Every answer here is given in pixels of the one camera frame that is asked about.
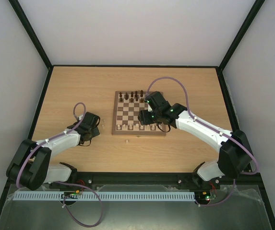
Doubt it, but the black enclosure frame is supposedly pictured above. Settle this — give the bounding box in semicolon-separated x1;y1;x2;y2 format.
0;0;275;230

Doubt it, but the wooden chess board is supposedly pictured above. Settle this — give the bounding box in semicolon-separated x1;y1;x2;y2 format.
111;90;167;137

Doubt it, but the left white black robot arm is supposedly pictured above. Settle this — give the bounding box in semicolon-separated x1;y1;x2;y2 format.
6;112;100;190

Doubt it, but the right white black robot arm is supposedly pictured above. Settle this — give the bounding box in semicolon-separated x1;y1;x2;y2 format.
138;91;253;188

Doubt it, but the light blue slotted cable duct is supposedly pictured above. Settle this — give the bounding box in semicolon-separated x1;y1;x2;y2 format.
13;191;195;202

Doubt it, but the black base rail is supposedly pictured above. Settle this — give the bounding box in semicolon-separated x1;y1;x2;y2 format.
77;172;195;185

